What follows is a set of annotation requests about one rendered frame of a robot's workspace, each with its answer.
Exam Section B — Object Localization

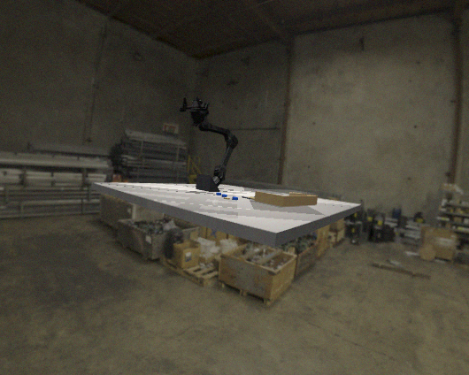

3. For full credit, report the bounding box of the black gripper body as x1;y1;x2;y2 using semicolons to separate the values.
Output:
179;103;208;118

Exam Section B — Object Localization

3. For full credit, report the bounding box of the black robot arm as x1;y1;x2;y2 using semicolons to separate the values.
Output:
192;109;238;187

